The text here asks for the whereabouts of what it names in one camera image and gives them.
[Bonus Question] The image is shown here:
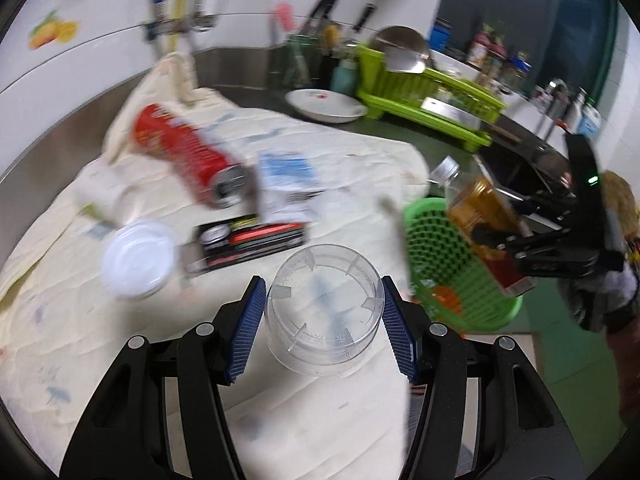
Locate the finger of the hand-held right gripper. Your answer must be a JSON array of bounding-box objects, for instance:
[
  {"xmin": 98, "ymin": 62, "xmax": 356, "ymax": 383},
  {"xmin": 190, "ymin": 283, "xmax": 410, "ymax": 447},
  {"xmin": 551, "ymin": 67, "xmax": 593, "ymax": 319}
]
[
  {"xmin": 510, "ymin": 192, "xmax": 576, "ymax": 226},
  {"xmin": 471, "ymin": 225, "xmax": 571, "ymax": 281}
]

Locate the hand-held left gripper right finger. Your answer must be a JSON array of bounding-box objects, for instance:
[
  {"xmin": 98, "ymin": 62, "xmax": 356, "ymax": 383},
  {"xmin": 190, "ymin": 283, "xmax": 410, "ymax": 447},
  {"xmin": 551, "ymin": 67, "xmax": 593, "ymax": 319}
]
[{"xmin": 380, "ymin": 275, "xmax": 586, "ymax": 480}]

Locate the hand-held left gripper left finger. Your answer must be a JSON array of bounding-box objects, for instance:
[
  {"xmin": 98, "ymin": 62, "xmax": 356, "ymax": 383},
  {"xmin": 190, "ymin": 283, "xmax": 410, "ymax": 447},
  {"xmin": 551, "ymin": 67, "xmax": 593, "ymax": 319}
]
[{"xmin": 60, "ymin": 275, "xmax": 268, "ymax": 480}]

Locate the orange drink bottle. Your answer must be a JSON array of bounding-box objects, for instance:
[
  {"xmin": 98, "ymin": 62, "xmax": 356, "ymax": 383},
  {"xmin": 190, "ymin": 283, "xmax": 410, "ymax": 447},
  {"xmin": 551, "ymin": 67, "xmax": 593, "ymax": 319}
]
[{"xmin": 429, "ymin": 156, "xmax": 538, "ymax": 295}]

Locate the clear plastic cup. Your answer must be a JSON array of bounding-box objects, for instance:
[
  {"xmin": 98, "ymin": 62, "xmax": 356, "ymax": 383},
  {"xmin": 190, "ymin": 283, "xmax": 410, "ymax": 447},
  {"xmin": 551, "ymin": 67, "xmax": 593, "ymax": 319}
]
[{"xmin": 264, "ymin": 244, "xmax": 386, "ymax": 378}]

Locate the green plastic basket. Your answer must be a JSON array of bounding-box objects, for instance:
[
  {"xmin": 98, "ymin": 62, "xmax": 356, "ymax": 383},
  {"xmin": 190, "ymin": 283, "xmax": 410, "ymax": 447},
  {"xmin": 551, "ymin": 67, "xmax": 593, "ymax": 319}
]
[{"xmin": 402, "ymin": 196, "xmax": 525, "ymax": 332}]

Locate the black packet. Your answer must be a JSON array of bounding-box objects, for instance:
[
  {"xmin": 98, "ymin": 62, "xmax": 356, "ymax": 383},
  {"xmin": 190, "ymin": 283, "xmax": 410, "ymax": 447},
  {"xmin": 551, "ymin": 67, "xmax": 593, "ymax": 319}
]
[{"xmin": 181, "ymin": 214, "xmax": 310, "ymax": 278}]

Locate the white plastic lid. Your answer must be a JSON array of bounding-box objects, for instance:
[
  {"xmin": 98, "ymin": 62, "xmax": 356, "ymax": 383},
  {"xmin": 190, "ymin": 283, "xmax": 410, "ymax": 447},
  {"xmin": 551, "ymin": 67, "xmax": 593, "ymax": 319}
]
[{"xmin": 101, "ymin": 220, "xmax": 177, "ymax": 301}]

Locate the blue white carton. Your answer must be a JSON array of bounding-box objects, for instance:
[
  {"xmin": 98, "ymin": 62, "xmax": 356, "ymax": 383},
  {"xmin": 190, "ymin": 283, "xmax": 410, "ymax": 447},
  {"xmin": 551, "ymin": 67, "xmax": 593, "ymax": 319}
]
[{"xmin": 255, "ymin": 150, "xmax": 326, "ymax": 225}]

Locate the white paper cup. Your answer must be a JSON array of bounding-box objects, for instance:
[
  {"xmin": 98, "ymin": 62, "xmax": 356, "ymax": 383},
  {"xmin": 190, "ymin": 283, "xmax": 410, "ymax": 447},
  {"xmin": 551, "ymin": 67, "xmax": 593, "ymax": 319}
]
[{"xmin": 75, "ymin": 162, "xmax": 133, "ymax": 228}]

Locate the red chip canister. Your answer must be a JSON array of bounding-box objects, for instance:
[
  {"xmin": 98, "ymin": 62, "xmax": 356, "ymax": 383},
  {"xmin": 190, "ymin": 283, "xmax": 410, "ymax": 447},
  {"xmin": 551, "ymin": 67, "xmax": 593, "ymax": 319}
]
[{"xmin": 131, "ymin": 103, "xmax": 253, "ymax": 209}]

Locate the steel faucet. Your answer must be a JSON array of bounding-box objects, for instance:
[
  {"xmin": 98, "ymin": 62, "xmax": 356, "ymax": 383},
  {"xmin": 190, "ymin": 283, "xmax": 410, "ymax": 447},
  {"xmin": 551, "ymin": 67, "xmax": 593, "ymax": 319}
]
[{"xmin": 540, "ymin": 77, "xmax": 568, "ymax": 146}]

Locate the blue-lidded jar with sprouts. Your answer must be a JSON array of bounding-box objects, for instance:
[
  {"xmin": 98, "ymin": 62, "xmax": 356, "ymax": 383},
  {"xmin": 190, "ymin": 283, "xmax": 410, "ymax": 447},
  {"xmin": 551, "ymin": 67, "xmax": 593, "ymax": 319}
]
[{"xmin": 510, "ymin": 50, "xmax": 532, "ymax": 86}]

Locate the red jar with sprouts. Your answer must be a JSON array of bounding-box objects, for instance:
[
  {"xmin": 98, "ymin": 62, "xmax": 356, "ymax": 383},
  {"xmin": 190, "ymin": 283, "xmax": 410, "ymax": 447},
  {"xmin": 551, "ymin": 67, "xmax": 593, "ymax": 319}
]
[
  {"xmin": 467, "ymin": 30, "xmax": 488, "ymax": 67},
  {"xmin": 482, "ymin": 42, "xmax": 506, "ymax": 78}
]

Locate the cream quilted blanket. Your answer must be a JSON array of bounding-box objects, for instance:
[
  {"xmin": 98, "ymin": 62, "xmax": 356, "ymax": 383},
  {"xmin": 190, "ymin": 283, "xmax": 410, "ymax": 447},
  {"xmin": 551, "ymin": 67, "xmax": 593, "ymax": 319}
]
[{"xmin": 0, "ymin": 52, "xmax": 431, "ymax": 480}]

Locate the green dish rack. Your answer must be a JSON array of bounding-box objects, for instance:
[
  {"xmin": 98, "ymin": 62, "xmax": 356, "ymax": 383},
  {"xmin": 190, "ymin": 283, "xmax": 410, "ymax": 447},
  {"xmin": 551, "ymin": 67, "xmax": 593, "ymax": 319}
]
[{"xmin": 356, "ymin": 42, "xmax": 507, "ymax": 153}]

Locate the blue container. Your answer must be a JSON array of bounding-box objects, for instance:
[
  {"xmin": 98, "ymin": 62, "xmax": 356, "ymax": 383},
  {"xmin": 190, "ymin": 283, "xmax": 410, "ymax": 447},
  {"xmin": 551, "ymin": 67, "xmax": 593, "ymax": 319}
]
[{"xmin": 430, "ymin": 22, "xmax": 453, "ymax": 51}]

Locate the metal pan in rack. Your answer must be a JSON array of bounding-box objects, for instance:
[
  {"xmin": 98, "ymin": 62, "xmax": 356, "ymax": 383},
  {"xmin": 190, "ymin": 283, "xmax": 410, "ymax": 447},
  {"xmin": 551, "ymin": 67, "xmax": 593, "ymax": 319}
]
[{"xmin": 372, "ymin": 25, "xmax": 432, "ymax": 73}]

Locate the teal bottle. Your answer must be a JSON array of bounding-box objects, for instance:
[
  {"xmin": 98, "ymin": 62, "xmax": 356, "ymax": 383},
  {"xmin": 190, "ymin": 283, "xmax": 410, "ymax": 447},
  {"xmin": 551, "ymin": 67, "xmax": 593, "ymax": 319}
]
[{"xmin": 331, "ymin": 57, "xmax": 358, "ymax": 93}]

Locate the green glass jar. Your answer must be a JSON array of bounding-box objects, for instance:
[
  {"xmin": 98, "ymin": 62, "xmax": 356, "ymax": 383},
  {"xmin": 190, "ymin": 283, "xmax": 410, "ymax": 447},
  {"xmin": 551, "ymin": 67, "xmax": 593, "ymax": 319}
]
[{"xmin": 282, "ymin": 32, "xmax": 323, "ymax": 88}]

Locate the pink bottle brush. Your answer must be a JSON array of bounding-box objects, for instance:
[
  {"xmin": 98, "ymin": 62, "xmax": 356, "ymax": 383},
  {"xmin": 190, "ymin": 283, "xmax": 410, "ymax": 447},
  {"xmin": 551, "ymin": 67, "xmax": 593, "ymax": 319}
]
[{"xmin": 272, "ymin": 2, "xmax": 296, "ymax": 36}]

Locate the wooden-handled cleaver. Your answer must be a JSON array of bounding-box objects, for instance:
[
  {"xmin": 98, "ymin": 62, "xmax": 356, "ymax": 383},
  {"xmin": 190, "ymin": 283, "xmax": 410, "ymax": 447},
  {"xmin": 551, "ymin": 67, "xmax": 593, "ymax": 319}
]
[{"xmin": 420, "ymin": 97, "xmax": 526, "ymax": 143}]

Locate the yellow hose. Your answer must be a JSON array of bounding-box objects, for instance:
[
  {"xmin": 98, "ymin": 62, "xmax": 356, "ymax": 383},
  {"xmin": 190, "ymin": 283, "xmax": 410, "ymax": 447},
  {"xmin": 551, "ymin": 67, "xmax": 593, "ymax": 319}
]
[{"xmin": 167, "ymin": 0, "xmax": 201, "ymax": 56}]

